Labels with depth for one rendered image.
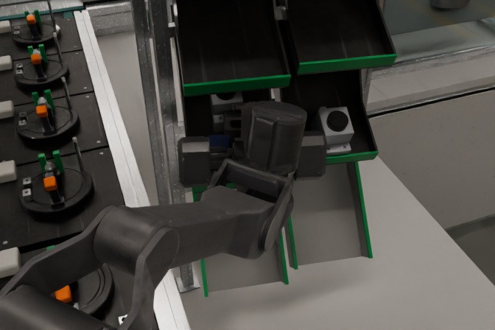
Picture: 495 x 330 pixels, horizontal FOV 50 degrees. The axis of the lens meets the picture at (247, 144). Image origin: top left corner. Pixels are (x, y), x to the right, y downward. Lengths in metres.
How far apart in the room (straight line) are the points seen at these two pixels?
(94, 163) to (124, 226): 0.83
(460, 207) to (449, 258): 1.03
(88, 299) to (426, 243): 0.68
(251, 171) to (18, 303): 0.28
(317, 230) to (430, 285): 0.29
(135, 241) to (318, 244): 0.61
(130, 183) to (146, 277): 0.81
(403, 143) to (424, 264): 0.69
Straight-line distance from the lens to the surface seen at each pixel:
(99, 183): 1.13
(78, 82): 1.48
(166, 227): 0.35
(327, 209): 0.93
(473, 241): 2.47
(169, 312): 0.91
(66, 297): 0.82
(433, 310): 1.08
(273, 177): 0.53
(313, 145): 0.67
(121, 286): 0.94
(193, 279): 1.04
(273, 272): 0.89
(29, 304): 0.33
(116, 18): 1.95
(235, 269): 0.88
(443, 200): 2.09
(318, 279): 1.07
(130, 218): 0.35
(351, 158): 0.80
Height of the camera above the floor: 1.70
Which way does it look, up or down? 38 degrees down
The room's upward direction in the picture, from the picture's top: straight up
